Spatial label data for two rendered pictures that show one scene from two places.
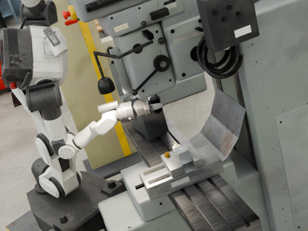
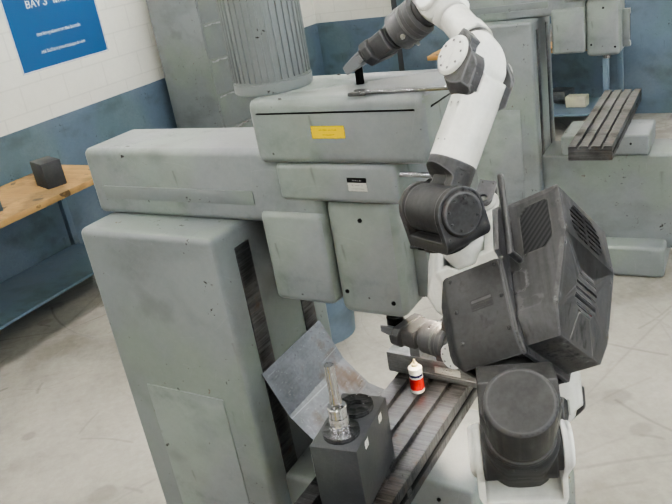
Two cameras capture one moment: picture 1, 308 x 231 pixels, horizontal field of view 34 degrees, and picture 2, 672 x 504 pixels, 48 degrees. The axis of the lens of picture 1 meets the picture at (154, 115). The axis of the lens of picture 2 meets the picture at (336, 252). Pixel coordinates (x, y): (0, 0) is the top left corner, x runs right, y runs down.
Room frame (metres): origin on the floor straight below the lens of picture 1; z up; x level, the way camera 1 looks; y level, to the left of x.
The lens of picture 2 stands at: (3.50, 1.16, 2.24)
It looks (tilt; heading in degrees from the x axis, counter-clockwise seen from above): 23 degrees down; 225
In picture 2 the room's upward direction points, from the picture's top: 10 degrees counter-clockwise
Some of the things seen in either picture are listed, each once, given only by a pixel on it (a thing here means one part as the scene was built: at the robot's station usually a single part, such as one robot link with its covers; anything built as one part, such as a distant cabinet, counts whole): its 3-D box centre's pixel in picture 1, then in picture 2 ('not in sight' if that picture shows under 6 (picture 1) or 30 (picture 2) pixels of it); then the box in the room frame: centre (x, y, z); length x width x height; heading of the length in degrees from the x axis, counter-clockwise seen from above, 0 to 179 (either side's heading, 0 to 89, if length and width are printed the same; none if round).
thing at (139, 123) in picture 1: (145, 113); (354, 449); (2.44, 0.04, 1.05); 0.22 x 0.12 x 0.20; 20
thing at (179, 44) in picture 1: (181, 42); (320, 239); (2.18, -0.22, 1.47); 0.24 x 0.19 x 0.26; 11
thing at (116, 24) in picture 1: (138, 9); (358, 167); (2.15, -0.07, 1.68); 0.34 x 0.24 x 0.10; 101
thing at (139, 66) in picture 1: (143, 56); (382, 244); (2.15, -0.03, 1.47); 0.21 x 0.19 x 0.32; 11
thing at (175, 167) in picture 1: (172, 163); not in sight; (1.90, -0.02, 1.04); 0.15 x 0.06 x 0.04; 9
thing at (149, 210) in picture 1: (177, 175); (414, 450); (2.14, -0.02, 0.81); 0.50 x 0.35 x 0.12; 101
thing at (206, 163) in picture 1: (179, 168); (448, 352); (1.90, -0.04, 1.01); 0.35 x 0.15 x 0.11; 99
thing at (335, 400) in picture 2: not in sight; (332, 385); (2.49, 0.06, 1.27); 0.03 x 0.03 x 0.11
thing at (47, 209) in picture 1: (68, 192); not in sight; (2.64, 0.64, 0.59); 0.64 x 0.52 x 0.33; 34
